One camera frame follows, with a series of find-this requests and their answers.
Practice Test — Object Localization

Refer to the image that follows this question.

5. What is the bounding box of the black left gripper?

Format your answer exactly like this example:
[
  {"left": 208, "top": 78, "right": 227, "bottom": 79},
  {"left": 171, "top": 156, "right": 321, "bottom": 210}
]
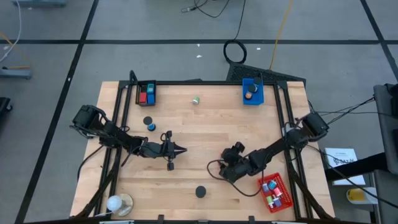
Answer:
[{"left": 146, "top": 130, "right": 188, "bottom": 172}]

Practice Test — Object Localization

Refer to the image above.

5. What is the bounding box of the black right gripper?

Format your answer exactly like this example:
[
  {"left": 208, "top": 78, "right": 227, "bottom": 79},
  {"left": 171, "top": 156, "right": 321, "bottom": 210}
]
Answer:
[{"left": 218, "top": 141, "right": 250, "bottom": 184}]

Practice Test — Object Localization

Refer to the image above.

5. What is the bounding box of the hourglass with orange sand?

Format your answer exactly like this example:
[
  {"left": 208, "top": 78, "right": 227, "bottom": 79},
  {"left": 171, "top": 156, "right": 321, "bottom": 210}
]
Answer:
[{"left": 244, "top": 84, "right": 259, "bottom": 100}]

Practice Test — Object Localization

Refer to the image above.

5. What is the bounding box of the red plastic basket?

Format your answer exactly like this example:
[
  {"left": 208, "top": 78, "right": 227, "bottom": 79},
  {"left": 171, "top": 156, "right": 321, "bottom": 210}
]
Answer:
[{"left": 256, "top": 172, "right": 294, "bottom": 214}]

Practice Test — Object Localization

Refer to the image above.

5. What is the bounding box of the black storage bin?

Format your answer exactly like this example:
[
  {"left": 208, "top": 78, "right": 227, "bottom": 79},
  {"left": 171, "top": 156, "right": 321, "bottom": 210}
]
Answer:
[{"left": 134, "top": 80, "right": 157, "bottom": 107}]

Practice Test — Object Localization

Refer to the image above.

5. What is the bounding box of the blue plastic basket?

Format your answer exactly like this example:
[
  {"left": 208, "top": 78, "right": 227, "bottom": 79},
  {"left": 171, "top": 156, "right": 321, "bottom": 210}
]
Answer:
[{"left": 241, "top": 77, "right": 265, "bottom": 106}]

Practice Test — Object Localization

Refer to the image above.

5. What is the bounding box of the white globe lamp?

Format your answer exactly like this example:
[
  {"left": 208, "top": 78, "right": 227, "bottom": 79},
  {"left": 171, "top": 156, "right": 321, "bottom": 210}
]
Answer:
[{"left": 106, "top": 193, "right": 134, "bottom": 217}]

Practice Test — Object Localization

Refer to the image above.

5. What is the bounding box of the black floor mat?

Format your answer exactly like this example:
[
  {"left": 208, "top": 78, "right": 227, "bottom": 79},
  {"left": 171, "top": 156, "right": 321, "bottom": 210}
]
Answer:
[{"left": 225, "top": 61, "right": 307, "bottom": 85}]

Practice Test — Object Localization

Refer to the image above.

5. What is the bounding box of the white booklet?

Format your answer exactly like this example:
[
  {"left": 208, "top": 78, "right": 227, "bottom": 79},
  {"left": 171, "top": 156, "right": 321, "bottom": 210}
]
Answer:
[{"left": 323, "top": 147, "right": 367, "bottom": 187}]

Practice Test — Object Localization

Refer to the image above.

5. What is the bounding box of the yellow white roll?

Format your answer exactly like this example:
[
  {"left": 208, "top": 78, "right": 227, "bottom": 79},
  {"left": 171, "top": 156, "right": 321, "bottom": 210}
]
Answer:
[{"left": 346, "top": 186, "right": 379, "bottom": 205}]

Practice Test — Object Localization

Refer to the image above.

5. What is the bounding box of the black desk edge bar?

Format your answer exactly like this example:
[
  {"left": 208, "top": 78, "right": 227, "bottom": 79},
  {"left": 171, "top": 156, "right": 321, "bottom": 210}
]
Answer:
[{"left": 325, "top": 152, "right": 386, "bottom": 182}]

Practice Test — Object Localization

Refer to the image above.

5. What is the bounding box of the grey cabinet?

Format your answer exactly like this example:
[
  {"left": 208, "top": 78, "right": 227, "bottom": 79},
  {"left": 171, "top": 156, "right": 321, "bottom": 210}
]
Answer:
[{"left": 373, "top": 82, "right": 398, "bottom": 175}]

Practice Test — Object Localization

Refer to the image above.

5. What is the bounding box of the grey floor base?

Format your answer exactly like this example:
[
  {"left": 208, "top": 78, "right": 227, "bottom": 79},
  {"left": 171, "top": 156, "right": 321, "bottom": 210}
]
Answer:
[
  {"left": 11, "top": 0, "right": 68, "bottom": 9},
  {"left": 0, "top": 67, "right": 32, "bottom": 80}
]

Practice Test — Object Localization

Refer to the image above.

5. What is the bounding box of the black floor object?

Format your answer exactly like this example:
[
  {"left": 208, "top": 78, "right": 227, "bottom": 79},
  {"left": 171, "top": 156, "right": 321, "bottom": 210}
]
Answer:
[{"left": 0, "top": 96, "right": 13, "bottom": 122}]

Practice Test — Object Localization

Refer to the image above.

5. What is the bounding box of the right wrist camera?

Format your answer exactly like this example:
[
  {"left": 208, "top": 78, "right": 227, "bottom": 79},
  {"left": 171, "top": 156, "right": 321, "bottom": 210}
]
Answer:
[{"left": 232, "top": 141, "right": 246, "bottom": 154}]

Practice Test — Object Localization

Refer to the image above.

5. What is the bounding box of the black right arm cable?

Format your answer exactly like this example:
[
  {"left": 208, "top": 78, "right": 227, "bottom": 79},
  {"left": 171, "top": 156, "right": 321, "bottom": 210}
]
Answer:
[{"left": 206, "top": 158, "right": 265, "bottom": 198}]

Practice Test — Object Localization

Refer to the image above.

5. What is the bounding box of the black table frame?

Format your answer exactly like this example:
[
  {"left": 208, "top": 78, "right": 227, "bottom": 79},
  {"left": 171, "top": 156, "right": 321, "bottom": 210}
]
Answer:
[{"left": 72, "top": 70, "right": 336, "bottom": 222}]

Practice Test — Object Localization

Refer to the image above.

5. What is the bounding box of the black cable under arm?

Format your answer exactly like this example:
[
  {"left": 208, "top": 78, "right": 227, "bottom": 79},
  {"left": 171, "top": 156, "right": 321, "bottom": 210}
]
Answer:
[{"left": 76, "top": 143, "right": 106, "bottom": 182}]

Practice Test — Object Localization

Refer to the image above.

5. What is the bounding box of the black coiled cable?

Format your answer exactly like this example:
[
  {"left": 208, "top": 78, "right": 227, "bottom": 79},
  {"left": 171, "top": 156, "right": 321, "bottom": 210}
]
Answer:
[{"left": 223, "top": 0, "right": 248, "bottom": 65}]

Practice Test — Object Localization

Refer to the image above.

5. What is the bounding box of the black cable to cabinet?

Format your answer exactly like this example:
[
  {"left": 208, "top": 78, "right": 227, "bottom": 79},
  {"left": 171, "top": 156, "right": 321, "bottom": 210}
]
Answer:
[{"left": 306, "top": 142, "right": 398, "bottom": 210}]

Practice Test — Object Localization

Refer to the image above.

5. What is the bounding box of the thin black floor cable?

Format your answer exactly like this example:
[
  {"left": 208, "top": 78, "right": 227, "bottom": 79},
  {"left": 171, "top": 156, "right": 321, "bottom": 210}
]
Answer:
[{"left": 181, "top": 0, "right": 231, "bottom": 19}]

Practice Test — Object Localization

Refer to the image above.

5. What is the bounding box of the yellow cable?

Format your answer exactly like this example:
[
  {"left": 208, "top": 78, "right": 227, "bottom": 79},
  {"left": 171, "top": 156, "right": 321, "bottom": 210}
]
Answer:
[{"left": 268, "top": 0, "right": 295, "bottom": 71}]

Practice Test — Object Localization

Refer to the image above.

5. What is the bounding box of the orange floor cable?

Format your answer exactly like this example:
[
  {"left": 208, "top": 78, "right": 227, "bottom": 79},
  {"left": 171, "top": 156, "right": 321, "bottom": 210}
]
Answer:
[{"left": 0, "top": 30, "right": 32, "bottom": 70}]

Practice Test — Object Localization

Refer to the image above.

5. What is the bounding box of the white floor cable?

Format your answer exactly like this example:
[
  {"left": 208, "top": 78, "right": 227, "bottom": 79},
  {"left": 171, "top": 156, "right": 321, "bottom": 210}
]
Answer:
[{"left": 0, "top": 0, "right": 22, "bottom": 63}]

